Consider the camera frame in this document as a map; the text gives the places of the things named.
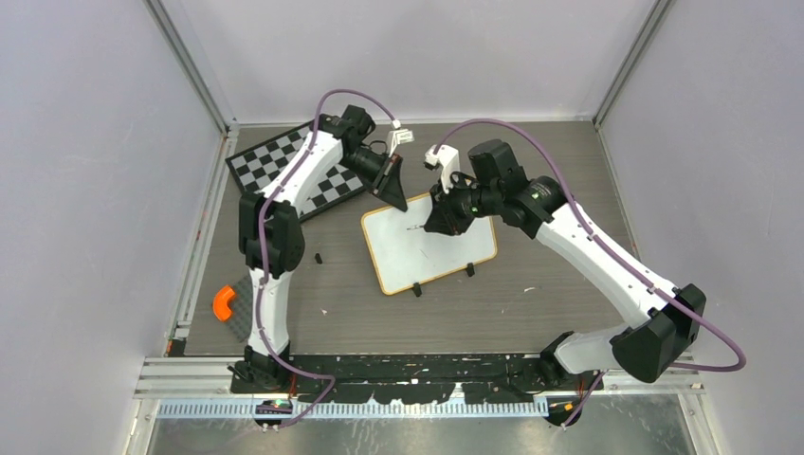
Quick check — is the yellow framed whiteboard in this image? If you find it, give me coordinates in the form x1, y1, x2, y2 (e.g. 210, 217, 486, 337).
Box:
360, 193, 498, 296

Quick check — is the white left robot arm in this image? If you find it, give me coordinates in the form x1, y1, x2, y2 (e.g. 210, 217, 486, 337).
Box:
233, 105, 408, 392

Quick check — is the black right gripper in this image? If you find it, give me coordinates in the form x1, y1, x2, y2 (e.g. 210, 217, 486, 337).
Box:
426, 172, 501, 236

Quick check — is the orange curved block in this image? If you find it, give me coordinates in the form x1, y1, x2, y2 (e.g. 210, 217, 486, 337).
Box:
212, 285, 237, 322

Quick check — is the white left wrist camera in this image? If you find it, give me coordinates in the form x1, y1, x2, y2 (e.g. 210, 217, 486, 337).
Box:
386, 128, 414, 155

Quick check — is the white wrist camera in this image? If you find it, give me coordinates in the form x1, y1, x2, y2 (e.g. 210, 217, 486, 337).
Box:
386, 128, 414, 155
424, 145, 460, 194

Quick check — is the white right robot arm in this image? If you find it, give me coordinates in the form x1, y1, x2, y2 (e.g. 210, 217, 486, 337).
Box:
424, 139, 705, 390

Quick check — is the grey studded baseplate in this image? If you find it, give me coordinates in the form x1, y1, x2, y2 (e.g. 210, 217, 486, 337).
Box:
225, 275, 254, 343

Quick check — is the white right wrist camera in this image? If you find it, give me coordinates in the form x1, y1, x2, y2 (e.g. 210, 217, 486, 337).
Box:
424, 145, 460, 194

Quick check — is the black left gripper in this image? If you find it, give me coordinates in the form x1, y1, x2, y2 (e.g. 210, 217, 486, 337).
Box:
340, 148, 410, 212

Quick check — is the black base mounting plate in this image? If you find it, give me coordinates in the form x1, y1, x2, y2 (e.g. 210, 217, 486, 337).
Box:
229, 354, 602, 405

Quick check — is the black white chessboard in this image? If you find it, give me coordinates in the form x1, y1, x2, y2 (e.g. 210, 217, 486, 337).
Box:
226, 120, 365, 222

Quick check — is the aluminium frame rail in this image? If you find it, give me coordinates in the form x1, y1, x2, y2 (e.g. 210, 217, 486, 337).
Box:
135, 354, 704, 420

